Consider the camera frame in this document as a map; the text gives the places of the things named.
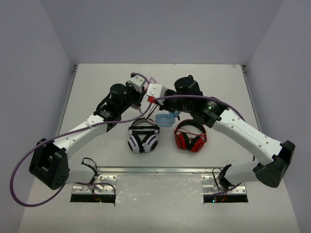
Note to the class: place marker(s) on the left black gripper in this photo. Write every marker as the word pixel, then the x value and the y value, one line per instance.
pixel 135 97

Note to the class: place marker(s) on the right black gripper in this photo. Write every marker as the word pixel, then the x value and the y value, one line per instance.
pixel 164 106

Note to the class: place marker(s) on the pink blue cat-ear headphones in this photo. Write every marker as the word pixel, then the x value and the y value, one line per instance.
pixel 162 120

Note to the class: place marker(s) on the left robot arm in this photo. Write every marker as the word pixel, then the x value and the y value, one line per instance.
pixel 50 161

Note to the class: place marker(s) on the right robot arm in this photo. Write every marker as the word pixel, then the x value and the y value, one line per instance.
pixel 271 157

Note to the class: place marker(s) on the red black headphones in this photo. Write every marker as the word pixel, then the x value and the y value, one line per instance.
pixel 186 140

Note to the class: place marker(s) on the white black headphones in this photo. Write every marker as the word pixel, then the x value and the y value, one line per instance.
pixel 143 136

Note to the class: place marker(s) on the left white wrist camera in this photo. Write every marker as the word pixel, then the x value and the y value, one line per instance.
pixel 138 81

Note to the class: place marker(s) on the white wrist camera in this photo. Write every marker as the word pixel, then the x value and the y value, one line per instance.
pixel 138 81
pixel 155 91

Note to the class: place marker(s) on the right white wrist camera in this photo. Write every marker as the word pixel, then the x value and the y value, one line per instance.
pixel 155 91

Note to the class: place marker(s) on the aluminium table edge rail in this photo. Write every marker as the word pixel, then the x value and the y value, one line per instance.
pixel 158 169

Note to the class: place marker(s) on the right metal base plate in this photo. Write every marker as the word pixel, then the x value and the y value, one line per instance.
pixel 210 188

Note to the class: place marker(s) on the metal base plate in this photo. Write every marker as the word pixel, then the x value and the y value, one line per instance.
pixel 100 185
pixel 210 188

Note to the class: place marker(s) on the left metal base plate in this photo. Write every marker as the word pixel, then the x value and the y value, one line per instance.
pixel 100 185

